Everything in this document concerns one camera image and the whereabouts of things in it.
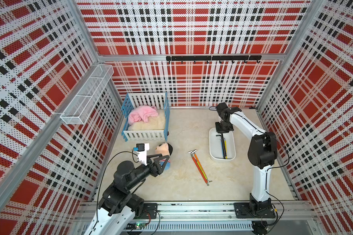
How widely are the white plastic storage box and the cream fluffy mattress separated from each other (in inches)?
13.4

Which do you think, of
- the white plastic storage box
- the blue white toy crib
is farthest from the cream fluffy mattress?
the white plastic storage box

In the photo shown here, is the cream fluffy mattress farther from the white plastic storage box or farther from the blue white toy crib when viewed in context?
the white plastic storage box

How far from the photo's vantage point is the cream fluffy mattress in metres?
0.98

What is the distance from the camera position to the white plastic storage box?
0.90 m
